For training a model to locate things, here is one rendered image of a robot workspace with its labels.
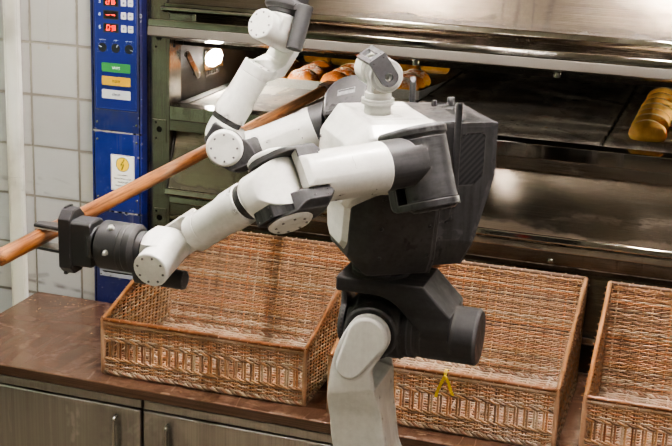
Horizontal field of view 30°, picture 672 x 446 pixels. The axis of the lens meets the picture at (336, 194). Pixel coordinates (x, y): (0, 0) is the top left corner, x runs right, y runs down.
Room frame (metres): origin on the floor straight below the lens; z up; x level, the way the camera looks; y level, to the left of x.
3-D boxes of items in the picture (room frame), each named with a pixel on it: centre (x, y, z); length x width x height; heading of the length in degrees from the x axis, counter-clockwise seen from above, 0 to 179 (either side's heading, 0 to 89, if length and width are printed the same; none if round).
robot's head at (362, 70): (2.36, -0.07, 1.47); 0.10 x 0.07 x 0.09; 16
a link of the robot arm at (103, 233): (2.15, 0.43, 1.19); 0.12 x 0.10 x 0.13; 72
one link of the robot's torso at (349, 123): (2.37, -0.13, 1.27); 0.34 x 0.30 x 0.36; 16
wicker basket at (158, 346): (3.10, 0.25, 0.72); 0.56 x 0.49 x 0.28; 73
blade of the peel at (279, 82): (3.93, -0.03, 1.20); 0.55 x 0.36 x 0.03; 72
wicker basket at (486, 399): (2.92, -0.33, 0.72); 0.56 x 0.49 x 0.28; 73
